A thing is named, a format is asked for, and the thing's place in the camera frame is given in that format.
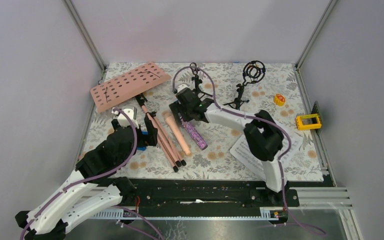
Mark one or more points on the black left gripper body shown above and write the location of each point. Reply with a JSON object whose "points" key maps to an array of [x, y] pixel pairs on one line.
{"points": [[149, 139]]}

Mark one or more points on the purple glitter microphone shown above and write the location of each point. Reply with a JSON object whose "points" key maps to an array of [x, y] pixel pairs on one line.
{"points": [[194, 134]]}

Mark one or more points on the pink music stand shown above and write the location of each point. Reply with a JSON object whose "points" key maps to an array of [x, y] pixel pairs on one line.
{"points": [[132, 85]]}

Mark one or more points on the grey slotted cable duct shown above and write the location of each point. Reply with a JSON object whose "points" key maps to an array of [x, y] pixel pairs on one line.
{"points": [[212, 213]]}

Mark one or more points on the dark green baseplate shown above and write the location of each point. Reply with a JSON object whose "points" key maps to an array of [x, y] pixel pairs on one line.
{"points": [[318, 118]]}

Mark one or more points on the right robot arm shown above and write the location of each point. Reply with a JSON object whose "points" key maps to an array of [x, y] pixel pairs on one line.
{"points": [[267, 141]]}

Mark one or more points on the floral patterned table mat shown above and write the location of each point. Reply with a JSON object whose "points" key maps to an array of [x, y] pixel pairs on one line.
{"points": [[216, 162]]}

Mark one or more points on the pink microphone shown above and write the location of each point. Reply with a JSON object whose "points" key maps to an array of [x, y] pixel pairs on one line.
{"points": [[170, 121]]}

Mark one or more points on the yellow window frame brick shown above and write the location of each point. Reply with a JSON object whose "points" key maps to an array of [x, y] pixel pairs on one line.
{"points": [[306, 122]]}

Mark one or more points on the yellow flower toy block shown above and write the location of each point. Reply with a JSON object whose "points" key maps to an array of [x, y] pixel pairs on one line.
{"points": [[279, 100]]}

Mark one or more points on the blue toy car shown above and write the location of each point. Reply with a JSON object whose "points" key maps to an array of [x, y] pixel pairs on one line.
{"points": [[142, 138]]}

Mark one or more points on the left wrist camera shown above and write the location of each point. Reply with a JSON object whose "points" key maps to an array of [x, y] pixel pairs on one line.
{"points": [[125, 116]]}

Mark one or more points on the small black tripod stand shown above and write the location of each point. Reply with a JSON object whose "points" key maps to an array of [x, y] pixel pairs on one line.
{"points": [[197, 81]]}

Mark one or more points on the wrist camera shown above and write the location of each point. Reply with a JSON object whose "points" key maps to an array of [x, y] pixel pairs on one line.
{"points": [[182, 87], [125, 116]]}

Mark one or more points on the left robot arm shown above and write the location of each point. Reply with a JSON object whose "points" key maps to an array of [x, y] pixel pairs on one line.
{"points": [[89, 188]]}

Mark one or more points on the sheet music page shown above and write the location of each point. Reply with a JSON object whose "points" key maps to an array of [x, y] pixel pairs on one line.
{"points": [[240, 150]]}

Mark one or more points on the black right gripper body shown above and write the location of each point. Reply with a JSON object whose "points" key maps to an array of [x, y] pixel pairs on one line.
{"points": [[177, 107]]}

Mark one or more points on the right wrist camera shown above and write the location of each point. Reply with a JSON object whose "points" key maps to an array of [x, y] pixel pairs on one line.
{"points": [[182, 87]]}

